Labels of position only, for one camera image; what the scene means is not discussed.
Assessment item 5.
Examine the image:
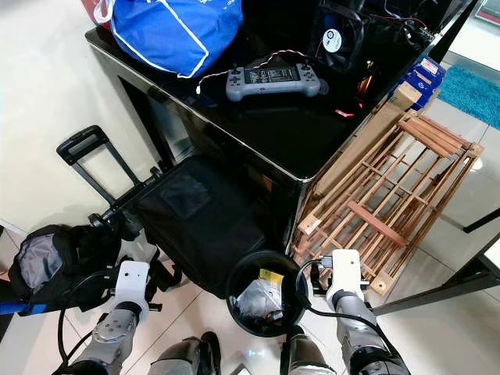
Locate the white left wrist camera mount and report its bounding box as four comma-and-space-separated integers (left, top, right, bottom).
114, 261, 151, 307

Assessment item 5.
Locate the blue bar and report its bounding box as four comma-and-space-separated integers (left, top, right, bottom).
0, 299, 40, 316

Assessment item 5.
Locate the black metal table frame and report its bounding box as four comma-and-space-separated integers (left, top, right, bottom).
371, 207, 500, 317

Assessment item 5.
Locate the black round rubbish bin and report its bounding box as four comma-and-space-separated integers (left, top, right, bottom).
225, 250, 309, 338

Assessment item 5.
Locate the grey handheld controller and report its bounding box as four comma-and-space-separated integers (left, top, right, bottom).
225, 62, 329, 102

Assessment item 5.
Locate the teal rug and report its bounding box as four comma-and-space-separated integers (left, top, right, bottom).
436, 65, 500, 130

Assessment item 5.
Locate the clear plastic wrapper yellow label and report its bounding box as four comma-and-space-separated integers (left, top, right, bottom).
234, 268, 284, 325

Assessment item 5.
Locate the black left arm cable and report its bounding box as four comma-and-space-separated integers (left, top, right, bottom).
56, 270, 118, 375

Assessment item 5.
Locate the robot left leg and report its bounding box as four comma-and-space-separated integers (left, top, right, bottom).
148, 332, 223, 375

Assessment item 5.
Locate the blue printed box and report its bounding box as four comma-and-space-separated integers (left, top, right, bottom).
398, 56, 446, 109

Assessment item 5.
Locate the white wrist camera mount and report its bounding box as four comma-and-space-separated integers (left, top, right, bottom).
114, 261, 151, 307
330, 249, 363, 296

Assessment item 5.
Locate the black cooling fan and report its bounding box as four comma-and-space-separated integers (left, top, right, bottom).
309, 2, 368, 75

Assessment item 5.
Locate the folded wooden slat rack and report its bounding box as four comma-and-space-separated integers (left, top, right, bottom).
291, 98, 485, 296

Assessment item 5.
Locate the blue drawstring bag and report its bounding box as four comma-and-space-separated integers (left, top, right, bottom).
94, 0, 245, 79

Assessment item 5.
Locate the black trolley suitcase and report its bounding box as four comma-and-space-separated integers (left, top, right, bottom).
56, 125, 282, 299

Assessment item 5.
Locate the red bag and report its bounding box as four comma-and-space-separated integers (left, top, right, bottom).
80, 0, 114, 28

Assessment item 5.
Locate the red white twisted cable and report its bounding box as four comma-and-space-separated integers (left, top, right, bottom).
195, 48, 313, 96

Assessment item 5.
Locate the black backpack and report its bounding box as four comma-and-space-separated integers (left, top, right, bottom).
8, 224, 118, 313

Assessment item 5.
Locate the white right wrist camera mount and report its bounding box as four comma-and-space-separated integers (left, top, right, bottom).
330, 249, 363, 296

